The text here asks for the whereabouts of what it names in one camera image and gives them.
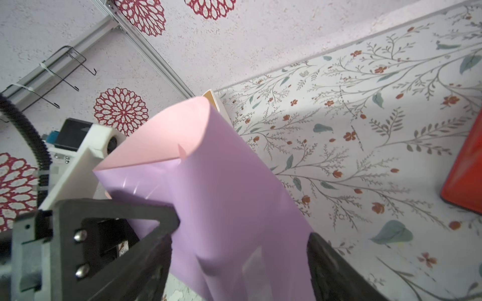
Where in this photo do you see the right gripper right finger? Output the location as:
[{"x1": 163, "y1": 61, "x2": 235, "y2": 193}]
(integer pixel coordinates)
[{"x1": 306, "y1": 233, "x2": 387, "y2": 301}]

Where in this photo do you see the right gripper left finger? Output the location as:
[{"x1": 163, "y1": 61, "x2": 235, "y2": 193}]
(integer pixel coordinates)
[{"x1": 133, "y1": 240, "x2": 172, "y2": 300}]

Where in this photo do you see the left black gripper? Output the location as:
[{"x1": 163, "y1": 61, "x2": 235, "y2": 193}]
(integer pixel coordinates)
[{"x1": 1, "y1": 199, "x2": 179, "y2": 300}]

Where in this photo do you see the pink wrapping paper sheet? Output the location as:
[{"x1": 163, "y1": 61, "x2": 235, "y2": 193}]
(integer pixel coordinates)
[{"x1": 94, "y1": 97, "x2": 315, "y2": 300}]

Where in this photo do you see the white box with wooden lid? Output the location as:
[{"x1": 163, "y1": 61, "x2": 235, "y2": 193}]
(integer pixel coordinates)
[{"x1": 203, "y1": 89, "x2": 232, "y2": 125}]

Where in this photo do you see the red tape dispenser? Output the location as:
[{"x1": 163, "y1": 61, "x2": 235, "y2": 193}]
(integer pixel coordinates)
[{"x1": 440, "y1": 114, "x2": 481, "y2": 214}]

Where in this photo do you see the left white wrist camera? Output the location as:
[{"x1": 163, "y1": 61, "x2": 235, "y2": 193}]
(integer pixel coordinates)
[{"x1": 38, "y1": 118, "x2": 126, "y2": 210}]

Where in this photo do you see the black wire wall rack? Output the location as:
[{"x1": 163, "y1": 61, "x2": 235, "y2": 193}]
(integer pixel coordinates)
[{"x1": 1, "y1": 45, "x2": 97, "y2": 112}]

